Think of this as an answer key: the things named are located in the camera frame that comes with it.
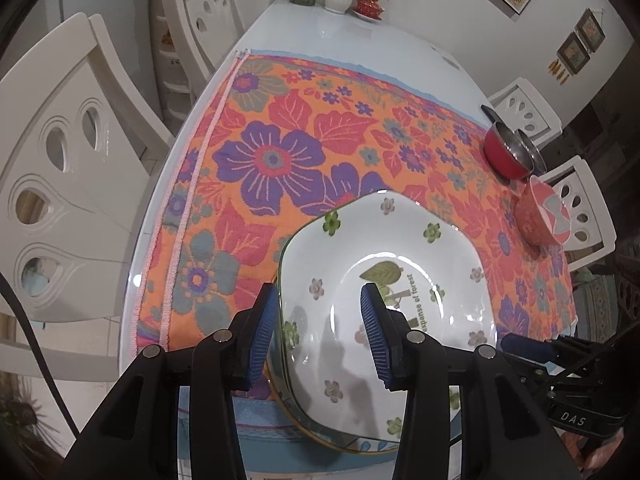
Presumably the pink patterned bowl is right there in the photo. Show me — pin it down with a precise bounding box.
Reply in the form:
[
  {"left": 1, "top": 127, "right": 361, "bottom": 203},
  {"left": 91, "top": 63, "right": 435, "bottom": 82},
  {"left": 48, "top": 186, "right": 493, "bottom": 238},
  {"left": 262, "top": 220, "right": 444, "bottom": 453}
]
[{"left": 514, "top": 176, "right": 572, "bottom": 246}]

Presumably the blue leaf round plate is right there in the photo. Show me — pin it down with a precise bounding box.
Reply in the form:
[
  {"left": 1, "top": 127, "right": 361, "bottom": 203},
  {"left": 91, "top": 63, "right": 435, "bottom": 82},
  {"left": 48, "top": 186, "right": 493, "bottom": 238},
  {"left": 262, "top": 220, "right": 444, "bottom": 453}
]
[{"left": 264, "top": 238, "right": 417, "bottom": 456}]

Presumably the large white floral plate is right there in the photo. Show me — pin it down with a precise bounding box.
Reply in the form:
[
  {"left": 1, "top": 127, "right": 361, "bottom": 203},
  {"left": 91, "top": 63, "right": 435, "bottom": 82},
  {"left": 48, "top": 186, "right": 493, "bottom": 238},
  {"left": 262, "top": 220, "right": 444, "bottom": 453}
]
[{"left": 278, "top": 190, "right": 498, "bottom": 442}]

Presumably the red steel bowl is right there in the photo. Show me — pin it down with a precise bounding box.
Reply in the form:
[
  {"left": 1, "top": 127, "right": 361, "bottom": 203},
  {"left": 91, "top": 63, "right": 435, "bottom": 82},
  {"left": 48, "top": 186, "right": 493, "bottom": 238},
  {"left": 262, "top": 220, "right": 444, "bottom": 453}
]
[{"left": 483, "top": 122, "right": 547, "bottom": 180}]

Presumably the white chair near right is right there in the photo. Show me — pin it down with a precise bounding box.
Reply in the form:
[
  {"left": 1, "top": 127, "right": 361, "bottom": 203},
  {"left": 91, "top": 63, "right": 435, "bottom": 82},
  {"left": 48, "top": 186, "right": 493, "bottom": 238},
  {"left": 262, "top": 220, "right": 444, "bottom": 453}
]
[{"left": 541, "top": 155, "right": 617, "bottom": 272}]

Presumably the white chair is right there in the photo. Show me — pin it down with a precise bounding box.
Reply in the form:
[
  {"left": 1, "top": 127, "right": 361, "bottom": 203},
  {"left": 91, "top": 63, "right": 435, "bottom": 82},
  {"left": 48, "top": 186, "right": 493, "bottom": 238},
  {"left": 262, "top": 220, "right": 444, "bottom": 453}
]
[
  {"left": 541, "top": 155, "right": 617, "bottom": 272},
  {"left": 162, "top": 0, "right": 244, "bottom": 96},
  {"left": 488, "top": 77, "right": 562, "bottom": 150},
  {"left": 0, "top": 12, "right": 177, "bottom": 384}
]

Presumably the black smartphone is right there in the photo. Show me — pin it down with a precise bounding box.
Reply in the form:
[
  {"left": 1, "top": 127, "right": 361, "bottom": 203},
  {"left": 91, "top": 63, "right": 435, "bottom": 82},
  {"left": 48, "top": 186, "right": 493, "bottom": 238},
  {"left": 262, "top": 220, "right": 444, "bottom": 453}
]
[{"left": 480, "top": 104, "right": 504, "bottom": 124}]

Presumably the white chair far right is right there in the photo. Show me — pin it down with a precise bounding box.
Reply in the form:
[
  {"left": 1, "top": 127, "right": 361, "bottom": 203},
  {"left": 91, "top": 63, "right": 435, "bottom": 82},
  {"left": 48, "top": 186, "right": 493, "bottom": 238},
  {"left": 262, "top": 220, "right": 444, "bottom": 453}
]
[{"left": 488, "top": 77, "right": 562, "bottom": 150}]

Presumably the lower small framed picture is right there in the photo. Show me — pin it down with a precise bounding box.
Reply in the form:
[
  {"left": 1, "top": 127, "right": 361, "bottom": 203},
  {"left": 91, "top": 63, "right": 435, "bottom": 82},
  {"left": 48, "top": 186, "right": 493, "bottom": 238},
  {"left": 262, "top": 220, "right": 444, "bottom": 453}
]
[{"left": 558, "top": 32, "right": 590, "bottom": 75}]

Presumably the small framed picture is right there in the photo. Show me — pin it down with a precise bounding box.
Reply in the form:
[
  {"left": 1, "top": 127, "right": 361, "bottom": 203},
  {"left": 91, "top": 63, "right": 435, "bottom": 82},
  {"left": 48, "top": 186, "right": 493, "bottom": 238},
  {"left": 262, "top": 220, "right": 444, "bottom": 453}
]
[
  {"left": 576, "top": 9, "right": 605, "bottom": 52},
  {"left": 558, "top": 32, "right": 590, "bottom": 75}
]

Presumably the white chair near left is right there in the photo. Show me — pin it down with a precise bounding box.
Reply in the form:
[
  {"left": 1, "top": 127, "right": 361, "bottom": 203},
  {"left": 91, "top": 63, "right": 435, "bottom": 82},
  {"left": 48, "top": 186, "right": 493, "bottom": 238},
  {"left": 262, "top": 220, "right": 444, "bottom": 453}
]
[{"left": 0, "top": 12, "right": 177, "bottom": 384}]

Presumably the upper small framed picture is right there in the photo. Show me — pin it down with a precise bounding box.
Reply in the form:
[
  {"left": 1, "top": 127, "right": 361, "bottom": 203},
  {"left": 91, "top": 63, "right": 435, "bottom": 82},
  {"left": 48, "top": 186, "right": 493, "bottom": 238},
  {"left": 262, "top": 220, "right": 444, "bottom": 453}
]
[{"left": 576, "top": 9, "right": 605, "bottom": 52}]

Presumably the floral orange tablecloth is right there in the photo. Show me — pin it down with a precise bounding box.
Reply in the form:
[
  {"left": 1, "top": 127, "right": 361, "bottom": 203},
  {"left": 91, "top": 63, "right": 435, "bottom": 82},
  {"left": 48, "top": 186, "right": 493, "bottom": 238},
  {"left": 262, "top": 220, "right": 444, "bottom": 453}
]
[{"left": 122, "top": 53, "right": 577, "bottom": 360}]

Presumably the red lidded cup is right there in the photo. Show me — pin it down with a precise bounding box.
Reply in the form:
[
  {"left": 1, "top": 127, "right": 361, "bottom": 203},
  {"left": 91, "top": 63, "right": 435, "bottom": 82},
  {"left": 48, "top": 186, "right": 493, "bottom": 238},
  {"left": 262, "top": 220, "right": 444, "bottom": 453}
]
[{"left": 352, "top": 0, "right": 384, "bottom": 22}]

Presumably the white chair far left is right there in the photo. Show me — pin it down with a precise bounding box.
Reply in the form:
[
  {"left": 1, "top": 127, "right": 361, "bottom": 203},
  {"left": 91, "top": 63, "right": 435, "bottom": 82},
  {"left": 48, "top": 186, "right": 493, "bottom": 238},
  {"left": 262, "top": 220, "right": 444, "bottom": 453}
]
[{"left": 162, "top": 0, "right": 244, "bottom": 96}]

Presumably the black cable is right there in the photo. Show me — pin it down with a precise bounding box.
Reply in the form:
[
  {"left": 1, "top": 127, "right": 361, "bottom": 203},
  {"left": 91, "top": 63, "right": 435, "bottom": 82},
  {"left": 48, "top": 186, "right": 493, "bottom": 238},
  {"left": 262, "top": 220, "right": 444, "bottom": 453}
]
[{"left": 0, "top": 271, "right": 82, "bottom": 436}]

